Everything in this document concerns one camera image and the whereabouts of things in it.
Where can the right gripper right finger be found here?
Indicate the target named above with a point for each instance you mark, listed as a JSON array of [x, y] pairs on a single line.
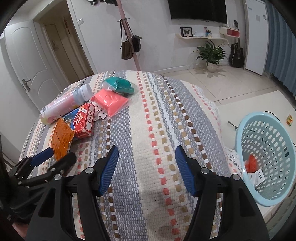
[[241, 218]]

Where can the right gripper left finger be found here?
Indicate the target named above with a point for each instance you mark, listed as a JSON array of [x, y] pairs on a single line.
[[53, 217]]

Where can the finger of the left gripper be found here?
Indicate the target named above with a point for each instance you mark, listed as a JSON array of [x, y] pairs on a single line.
[[60, 167], [24, 167]]

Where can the orange snack packet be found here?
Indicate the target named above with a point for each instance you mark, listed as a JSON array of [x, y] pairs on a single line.
[[62, 138]]

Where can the red blue playing card box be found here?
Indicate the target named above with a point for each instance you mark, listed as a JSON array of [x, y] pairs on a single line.
[[81, 120]]

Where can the white tissue packet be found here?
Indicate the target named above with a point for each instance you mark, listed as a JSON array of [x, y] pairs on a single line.
[[256, 178]]

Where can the pink white drink bottle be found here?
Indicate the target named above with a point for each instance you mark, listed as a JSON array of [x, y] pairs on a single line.
[[66, 103]]

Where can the light blue plastic basket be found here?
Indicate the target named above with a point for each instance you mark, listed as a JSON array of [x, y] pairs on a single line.
[[265, 137]]

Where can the pink bagged clay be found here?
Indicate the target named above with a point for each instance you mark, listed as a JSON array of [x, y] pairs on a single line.
[[110, 101]]

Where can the white dotted paper wrapper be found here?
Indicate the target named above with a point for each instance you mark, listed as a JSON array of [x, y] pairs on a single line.
[[99, 112]]

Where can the striped woven table cloth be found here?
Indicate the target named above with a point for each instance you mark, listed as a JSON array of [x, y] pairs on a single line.
[[147, 199]]

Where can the white open door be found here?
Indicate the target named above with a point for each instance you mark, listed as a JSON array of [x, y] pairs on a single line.
[[34, 63]]

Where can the teal bagged clay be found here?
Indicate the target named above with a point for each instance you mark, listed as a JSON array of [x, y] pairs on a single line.
[[118, 85]]

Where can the colourful cube toy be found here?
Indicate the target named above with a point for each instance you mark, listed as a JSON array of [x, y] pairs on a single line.
[[289, 120]]

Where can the brown hanging handbag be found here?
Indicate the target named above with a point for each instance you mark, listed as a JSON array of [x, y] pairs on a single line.
[[126, 48]]

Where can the black hanging bag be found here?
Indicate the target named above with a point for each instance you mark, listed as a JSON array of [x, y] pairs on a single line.
[[136, 43]]

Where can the black acoustic guitar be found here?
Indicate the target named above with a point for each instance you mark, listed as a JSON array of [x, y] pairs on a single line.
[[236, 58]]

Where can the pink coat rack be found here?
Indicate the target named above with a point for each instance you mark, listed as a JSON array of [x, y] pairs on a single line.
[[128, 33]]

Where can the green potted plant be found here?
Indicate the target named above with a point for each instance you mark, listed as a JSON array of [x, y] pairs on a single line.
[[212, 54]]

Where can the blue curtain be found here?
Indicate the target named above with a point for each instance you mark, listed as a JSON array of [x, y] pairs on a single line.
[[281, 49]]

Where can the white tall cabinet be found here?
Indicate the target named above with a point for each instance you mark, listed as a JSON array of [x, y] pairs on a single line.
[[256, 36]]

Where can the white lower wall shelf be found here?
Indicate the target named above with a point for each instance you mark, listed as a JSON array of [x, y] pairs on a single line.
[[201, 37]]

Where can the butterfly picture frame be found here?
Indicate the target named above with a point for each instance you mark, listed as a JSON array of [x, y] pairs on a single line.
[[186, 32]]

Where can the red white wall box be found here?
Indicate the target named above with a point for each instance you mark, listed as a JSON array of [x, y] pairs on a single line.
[[230, 32]]

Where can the black wall television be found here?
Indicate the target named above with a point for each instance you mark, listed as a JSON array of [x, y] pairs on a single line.
[[206, 10]]

